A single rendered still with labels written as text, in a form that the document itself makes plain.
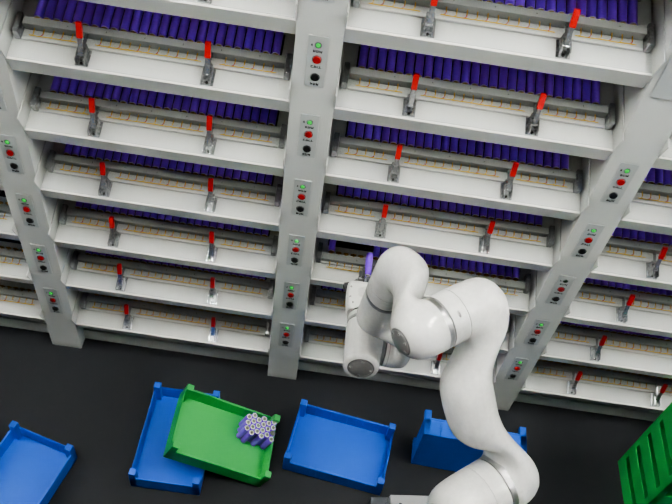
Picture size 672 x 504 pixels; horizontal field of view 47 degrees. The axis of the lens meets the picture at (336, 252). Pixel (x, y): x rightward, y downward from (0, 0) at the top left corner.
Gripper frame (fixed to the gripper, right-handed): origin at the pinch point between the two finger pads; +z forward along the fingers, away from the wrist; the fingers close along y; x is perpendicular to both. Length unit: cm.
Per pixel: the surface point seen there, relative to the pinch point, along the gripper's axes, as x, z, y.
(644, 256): -14, 7, -69
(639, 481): 53, -12, -90
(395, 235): -11.8, 3.6, -5.1
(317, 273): 7.7, 6.7, 13.0
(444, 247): -11.2, 2.5, -17.8
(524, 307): 8.1, 5.9, -44.4
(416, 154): -36.2, 4.1, -5.7
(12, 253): 23, 13, 101
